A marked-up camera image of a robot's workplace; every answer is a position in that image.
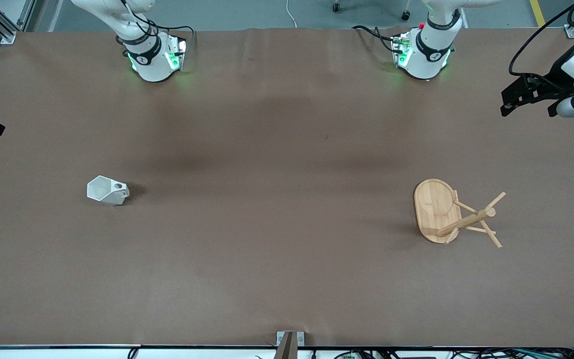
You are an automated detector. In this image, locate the white hexagonal cup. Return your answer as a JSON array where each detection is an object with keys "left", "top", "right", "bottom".
[{"left": 87, "top": 176, "right": 130, "bottom": 206}]

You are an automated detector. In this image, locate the wooden cup rack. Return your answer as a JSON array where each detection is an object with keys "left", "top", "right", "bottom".
[{"left": 413, "top": 179, "right": 507, "bottom": 249}]

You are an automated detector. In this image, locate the brown paper table cover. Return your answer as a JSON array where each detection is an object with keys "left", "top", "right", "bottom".
[{"left": 0, "top": 27, "right": 574, "bottom": 348}]

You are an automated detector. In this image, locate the black left arm base cable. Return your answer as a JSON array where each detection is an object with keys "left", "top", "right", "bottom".
[{"left": 352, "top": 25, "right": 400, "bottom": 53}]

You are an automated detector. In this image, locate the black arm base cable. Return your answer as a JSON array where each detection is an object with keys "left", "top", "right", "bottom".
[
  {"left": 118, "top": 0, "right": 197, "bottom": 50},
  {"left": 352, "top": 25, "right": 400, "bottom": 53}
]

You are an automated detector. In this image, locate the black right arm base cable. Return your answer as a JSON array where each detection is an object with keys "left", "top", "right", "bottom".
[{"left": 118, "top": 0, "right": 197, "bottom": 50}]

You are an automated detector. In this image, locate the tangled black cable bundle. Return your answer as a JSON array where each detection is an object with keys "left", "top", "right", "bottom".
[{"left": 332, "top": 348, "right": 574, "bottom": 359}]

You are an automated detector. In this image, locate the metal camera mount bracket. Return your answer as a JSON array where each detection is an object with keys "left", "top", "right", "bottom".
[{"left": 276, "top": 331, "right": 305, "bottom": 359}]

